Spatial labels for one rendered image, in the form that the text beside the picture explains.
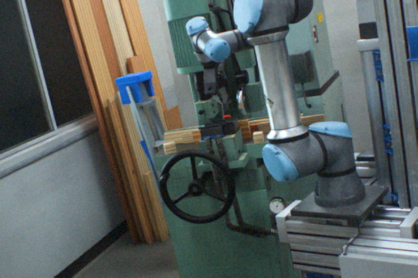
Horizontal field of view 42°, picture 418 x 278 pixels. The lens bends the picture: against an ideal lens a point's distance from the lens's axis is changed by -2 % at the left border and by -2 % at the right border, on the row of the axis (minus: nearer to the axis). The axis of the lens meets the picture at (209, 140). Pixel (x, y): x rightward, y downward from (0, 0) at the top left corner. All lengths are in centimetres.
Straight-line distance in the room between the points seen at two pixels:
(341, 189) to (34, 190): 213
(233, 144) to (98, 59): 184
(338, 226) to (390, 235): 15
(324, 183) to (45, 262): 215
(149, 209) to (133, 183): 22
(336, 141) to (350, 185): 13
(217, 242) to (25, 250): 133
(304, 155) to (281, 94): 18
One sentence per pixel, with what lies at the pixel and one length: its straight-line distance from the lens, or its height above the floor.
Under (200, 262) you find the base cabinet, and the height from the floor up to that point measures 42.
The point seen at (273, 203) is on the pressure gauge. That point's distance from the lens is 214.
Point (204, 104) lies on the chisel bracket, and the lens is 226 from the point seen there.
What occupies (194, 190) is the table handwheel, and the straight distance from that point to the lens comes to 203.
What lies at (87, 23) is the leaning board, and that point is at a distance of 372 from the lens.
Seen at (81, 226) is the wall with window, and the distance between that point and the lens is 368.
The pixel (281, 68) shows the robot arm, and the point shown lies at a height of 124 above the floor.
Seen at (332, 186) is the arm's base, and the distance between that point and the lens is 161.
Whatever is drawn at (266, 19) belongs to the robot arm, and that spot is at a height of 137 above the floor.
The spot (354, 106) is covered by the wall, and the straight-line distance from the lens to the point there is 452.
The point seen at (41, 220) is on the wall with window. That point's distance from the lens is 339.
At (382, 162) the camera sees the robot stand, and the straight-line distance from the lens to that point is 180.
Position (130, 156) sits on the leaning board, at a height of 61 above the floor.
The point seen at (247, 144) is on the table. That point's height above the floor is 90.
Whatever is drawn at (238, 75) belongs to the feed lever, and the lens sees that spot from 238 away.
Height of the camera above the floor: 142
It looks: 13 degrees down
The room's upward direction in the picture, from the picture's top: 11 degrees counter-clockwise
